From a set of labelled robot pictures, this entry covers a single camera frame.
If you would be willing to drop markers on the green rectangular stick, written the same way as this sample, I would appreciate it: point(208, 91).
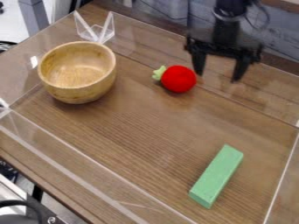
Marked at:
point(209, 186)

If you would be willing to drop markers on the clear acrylic tray walls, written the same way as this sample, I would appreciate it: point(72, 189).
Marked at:
point(120, 159)

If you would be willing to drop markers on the black metal bracket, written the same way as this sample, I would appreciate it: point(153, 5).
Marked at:
point(49, 216)

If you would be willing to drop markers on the red plush tomato toy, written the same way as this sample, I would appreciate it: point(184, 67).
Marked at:
point(177, 78)

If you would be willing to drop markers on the brown wooden bowl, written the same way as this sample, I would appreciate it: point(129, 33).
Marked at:
point(78, 71)

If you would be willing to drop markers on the grey post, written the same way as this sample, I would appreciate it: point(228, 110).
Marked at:
point(34, 15)

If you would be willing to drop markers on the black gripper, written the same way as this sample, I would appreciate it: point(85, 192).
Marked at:
point(225, 39)

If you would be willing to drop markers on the black table leg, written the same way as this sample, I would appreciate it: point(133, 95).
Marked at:
point(38, 193)

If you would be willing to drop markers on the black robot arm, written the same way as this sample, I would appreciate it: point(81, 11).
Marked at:
point(230, 11)

